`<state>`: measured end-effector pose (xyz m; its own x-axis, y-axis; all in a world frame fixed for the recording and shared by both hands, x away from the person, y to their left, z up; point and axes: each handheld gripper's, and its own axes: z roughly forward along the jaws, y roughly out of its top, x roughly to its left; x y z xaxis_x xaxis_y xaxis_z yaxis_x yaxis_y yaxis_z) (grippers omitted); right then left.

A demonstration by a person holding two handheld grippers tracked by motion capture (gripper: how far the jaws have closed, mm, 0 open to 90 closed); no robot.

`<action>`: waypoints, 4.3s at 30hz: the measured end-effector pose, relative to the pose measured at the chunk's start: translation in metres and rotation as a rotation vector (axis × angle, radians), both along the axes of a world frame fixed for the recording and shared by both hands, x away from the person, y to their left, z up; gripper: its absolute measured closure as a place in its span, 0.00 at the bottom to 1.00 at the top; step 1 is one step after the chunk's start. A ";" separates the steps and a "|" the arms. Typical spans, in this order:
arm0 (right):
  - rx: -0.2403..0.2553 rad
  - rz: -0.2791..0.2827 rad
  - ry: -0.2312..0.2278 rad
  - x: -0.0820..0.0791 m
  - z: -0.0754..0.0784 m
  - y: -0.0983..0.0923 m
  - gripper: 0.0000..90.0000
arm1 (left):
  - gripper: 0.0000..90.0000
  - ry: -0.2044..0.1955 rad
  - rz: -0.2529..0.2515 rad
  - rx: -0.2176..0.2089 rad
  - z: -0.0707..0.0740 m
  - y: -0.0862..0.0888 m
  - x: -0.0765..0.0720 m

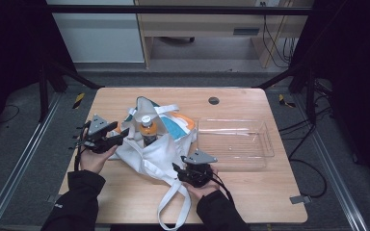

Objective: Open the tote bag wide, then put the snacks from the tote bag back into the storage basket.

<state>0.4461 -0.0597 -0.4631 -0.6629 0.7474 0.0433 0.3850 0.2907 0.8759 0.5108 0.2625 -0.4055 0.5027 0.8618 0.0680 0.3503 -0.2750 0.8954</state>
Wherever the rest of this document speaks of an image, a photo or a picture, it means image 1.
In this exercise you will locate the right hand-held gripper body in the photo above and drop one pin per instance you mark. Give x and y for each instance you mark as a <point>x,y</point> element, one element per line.
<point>197,168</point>

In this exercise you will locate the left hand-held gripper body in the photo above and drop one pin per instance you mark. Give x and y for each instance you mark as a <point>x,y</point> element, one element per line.
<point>98,136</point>

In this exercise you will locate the white tote bag coloured patches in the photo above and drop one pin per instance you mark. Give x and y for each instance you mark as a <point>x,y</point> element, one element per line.
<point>160,154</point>

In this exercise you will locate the orange juice bottle white cap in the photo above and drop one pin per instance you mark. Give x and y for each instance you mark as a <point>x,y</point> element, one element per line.
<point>148,130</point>

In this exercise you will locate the clear plastic tray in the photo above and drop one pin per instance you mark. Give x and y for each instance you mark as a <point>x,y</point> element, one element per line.
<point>237,144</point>

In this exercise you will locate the person's right hand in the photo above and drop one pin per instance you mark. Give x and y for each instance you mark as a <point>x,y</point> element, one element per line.
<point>202,191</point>

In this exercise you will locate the person's left hand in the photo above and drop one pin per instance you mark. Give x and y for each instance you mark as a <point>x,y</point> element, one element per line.
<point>94,162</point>

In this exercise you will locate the yellow black tape strip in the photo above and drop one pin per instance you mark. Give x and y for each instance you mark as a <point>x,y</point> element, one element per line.
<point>284,101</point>
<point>78,100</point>

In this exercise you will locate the round grey table grommet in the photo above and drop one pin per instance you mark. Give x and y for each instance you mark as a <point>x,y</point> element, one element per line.
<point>213,100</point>

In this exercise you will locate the white cabinet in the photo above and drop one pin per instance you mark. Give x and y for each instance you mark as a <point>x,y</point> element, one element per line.
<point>99,35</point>

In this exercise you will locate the light wooden desk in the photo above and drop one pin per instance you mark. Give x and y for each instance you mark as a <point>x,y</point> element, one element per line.
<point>205,24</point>

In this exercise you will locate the black metal frame stand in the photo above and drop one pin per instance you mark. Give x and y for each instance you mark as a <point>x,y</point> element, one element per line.
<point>43,93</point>
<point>311,96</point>

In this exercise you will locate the aluminium floor rail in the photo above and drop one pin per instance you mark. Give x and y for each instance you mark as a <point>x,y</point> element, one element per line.
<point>334,173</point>
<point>19,163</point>

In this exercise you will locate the grey metal bracket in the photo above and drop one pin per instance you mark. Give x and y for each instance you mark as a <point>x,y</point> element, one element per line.
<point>301,199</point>

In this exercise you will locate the black horizontal frame bar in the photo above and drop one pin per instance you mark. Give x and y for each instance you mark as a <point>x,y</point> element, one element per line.
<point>173,10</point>

